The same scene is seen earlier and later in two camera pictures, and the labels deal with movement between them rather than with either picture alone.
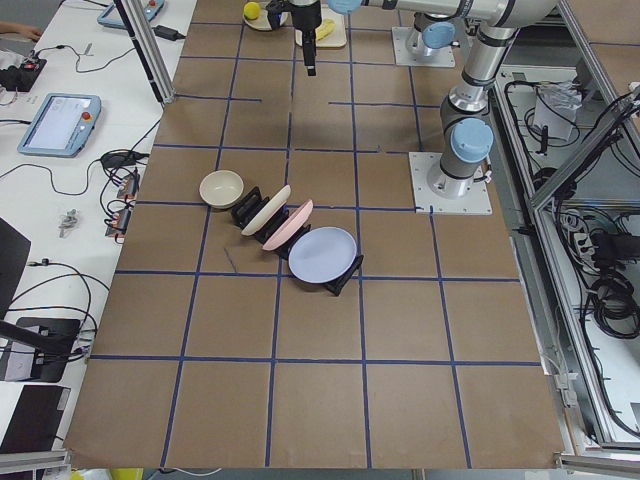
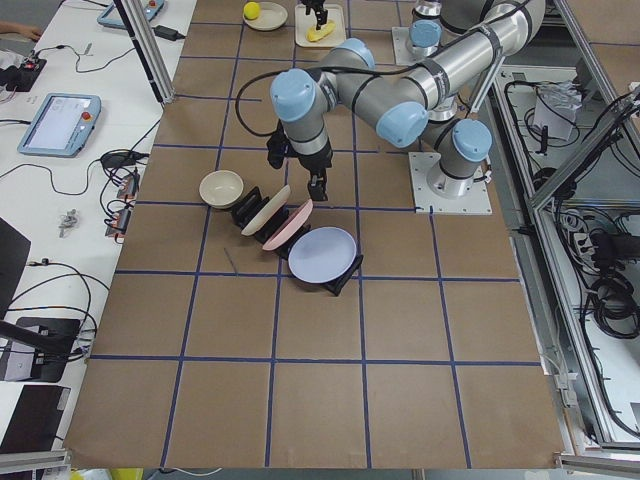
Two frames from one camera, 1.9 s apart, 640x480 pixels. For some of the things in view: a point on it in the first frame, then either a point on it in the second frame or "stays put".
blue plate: x=321 y=254 stays put
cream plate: x=263 y=215 stays put
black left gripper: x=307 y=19 → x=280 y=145
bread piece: x=325 y=28 stays put
